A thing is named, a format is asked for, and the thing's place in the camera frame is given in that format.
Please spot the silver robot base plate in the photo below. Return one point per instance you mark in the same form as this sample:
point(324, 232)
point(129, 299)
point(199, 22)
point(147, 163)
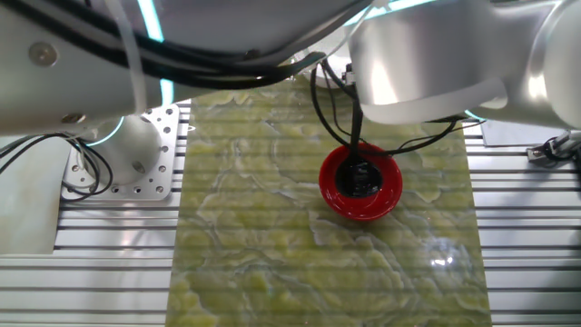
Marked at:
point(165, 136)

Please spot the green marble pattern mat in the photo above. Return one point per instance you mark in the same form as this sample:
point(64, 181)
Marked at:
point(272, 250)

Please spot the paper with dense printed table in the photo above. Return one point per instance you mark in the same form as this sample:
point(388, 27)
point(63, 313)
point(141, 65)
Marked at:
point(513, 136)

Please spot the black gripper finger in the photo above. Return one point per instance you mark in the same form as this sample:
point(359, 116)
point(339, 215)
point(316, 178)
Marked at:
point(349, 75)

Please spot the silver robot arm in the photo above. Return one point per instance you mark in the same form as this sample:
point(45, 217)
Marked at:
point(54, 91)

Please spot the black ladle with red tip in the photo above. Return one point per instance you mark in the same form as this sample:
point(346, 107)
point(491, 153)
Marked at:
point(358, 179)

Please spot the small camera mount clamp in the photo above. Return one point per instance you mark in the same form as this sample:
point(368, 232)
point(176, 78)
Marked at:
point(551, 150)

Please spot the red bowl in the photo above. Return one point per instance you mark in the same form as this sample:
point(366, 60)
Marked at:
point(363, 210)

